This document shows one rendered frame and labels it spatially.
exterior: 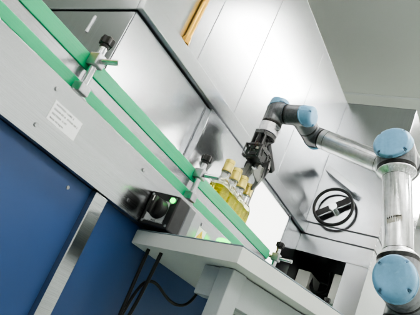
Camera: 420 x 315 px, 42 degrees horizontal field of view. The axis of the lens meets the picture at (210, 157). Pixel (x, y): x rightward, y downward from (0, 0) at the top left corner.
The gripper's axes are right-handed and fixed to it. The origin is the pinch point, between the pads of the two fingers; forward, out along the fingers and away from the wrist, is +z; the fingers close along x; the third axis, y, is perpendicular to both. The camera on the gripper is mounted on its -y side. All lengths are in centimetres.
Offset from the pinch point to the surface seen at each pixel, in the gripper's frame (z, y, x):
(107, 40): 16, 97, 24
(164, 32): -19, 59, -8
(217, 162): -3.8, 7.6, -11.5
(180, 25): -28, 52, -11
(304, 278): 1, -103, -18
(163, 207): 36, 66, 27
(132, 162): 30, 75, 21
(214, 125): -12.8, 18.6, -10.7
